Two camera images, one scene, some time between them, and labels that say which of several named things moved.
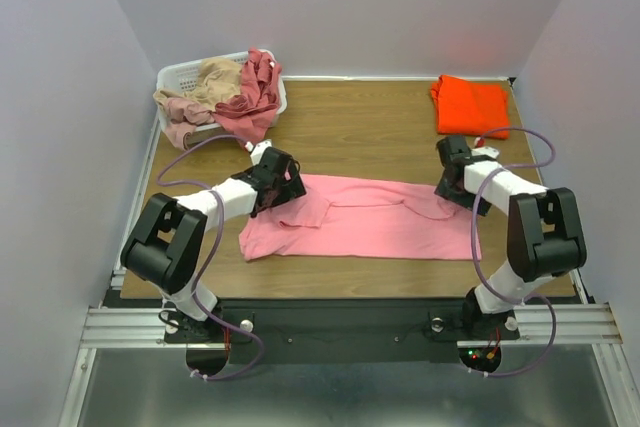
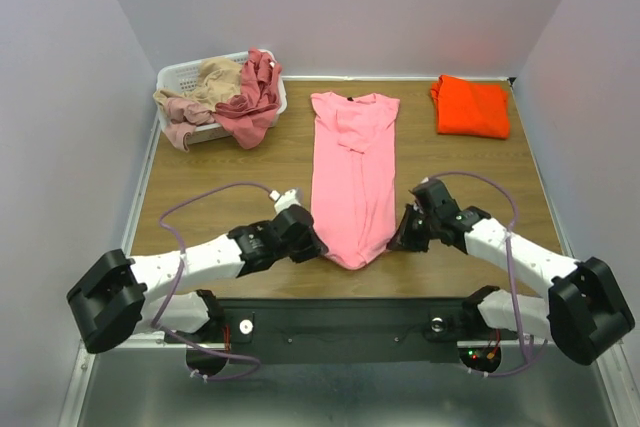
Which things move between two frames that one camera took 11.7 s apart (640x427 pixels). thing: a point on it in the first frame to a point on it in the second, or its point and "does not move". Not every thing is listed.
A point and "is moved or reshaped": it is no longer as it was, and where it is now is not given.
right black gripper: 454,192 to 413,227
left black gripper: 291,189 to 314,247
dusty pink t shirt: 182,117 does not move
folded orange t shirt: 470,108 does not move
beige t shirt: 219,79 does not move
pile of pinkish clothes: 254,108 does not move
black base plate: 337,331 does not move
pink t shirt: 351,217 is moved or reshaped
